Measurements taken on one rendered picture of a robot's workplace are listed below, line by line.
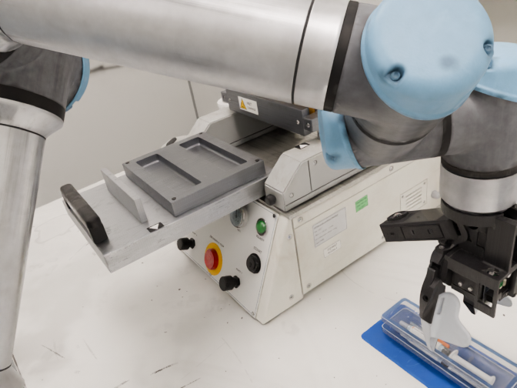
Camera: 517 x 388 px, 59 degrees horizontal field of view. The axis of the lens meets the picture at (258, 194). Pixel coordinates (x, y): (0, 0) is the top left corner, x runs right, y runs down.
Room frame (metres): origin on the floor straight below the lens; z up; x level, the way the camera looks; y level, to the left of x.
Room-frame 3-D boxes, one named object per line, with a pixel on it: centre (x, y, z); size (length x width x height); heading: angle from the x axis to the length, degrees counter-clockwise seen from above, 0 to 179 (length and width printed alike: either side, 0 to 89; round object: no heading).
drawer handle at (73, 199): (0.60, 0.26, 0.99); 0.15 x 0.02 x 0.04; 30
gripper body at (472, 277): (0.39, -0.23, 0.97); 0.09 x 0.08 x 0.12; 31
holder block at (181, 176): (0.69, 0.10, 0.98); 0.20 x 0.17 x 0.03; 30
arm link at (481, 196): (0.39, -0.23, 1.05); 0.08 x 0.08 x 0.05
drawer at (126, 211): (0.67, 0.14, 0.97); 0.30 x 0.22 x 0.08; 120
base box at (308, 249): (0.81, -0.12, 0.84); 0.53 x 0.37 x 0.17; 120
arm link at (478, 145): (0.39, -0.22, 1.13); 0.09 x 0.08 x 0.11; 85
